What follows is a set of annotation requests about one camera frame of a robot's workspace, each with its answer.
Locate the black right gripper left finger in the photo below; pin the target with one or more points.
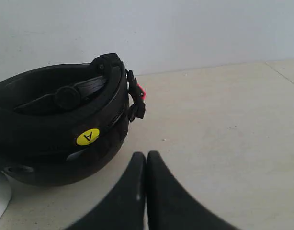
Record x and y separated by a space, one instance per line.
123 208

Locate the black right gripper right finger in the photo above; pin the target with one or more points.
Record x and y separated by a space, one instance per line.
170 206

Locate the white mannequin head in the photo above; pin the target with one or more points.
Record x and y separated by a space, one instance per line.
5 193

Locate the black helmet with visor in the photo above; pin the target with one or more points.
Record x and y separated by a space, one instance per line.
62 123

